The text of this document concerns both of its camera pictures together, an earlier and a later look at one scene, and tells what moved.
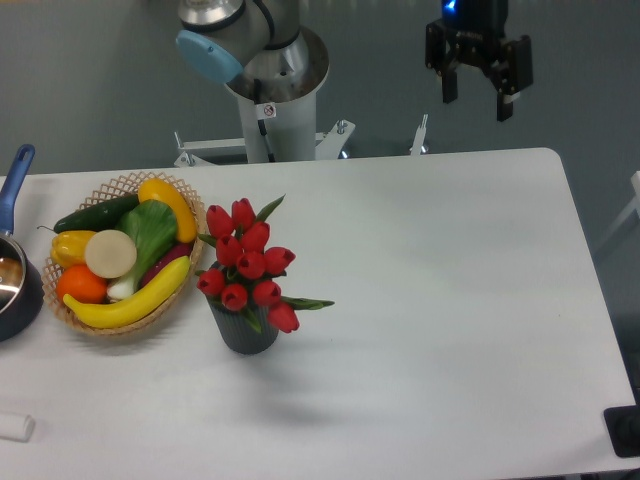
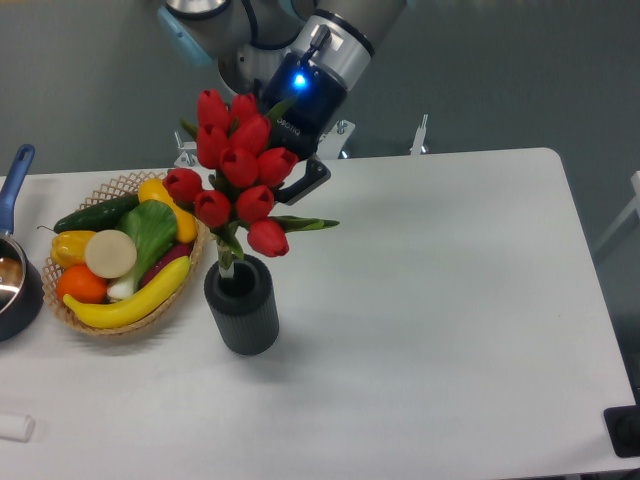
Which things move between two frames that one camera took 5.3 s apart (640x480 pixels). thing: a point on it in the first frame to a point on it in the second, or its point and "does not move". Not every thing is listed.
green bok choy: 152,225 does not move
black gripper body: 474,31 to 319,94
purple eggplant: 181,251 does not move
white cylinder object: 17,427 does not move
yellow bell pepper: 68,247 does not move
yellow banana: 101,316 does not move
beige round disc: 110,253 does not move
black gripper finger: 504,106 to 316,174
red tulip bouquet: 245,272 to 238,171
